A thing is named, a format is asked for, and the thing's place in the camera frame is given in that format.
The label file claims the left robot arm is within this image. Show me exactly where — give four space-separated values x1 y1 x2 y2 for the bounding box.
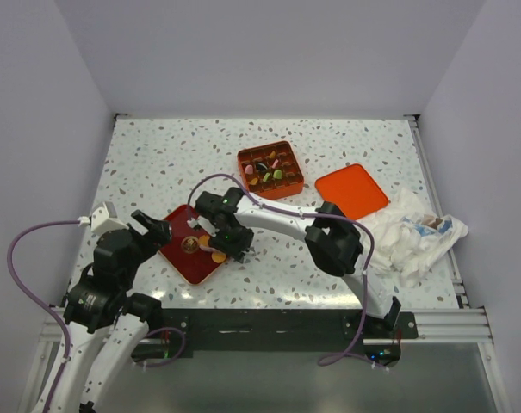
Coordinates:
34 203 171 412

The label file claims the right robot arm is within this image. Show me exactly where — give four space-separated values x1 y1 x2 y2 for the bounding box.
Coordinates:
187 187 401 338

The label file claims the red cookie tray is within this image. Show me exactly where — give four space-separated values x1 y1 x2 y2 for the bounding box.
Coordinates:
159 205 227 285

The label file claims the orange compartment cookie box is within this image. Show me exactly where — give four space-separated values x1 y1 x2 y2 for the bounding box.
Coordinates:
237 140 304 200

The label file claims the orange box lid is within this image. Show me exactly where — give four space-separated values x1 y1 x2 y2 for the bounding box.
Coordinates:
315 163 389 220

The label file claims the white crumpled plastic bag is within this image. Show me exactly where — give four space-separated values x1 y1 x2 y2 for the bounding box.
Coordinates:
359 188 468 287

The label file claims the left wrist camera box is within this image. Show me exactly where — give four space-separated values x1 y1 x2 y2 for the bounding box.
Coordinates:
90 201 128 236

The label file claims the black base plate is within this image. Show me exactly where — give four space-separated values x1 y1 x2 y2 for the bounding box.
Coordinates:
130 307 417 367

